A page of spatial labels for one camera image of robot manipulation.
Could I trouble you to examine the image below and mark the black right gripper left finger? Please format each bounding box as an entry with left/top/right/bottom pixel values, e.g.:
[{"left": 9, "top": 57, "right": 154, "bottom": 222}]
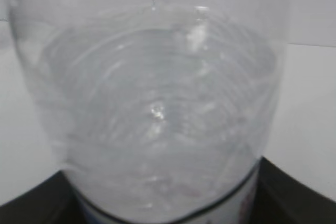
[{"left": 1, "top": 172, "right": 87, "bottom": 224}]

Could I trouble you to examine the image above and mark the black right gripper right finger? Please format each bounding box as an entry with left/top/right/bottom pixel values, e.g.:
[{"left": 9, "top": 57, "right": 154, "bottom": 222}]
[{"left": 256, "top": 158, "right": 335, "bottom": 223}]

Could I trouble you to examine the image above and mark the clear water bottle red label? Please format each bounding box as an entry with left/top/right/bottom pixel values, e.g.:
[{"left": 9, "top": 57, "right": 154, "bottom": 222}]
[{"left": 7, "top": 0, "right": 290, "bottom": 223}]

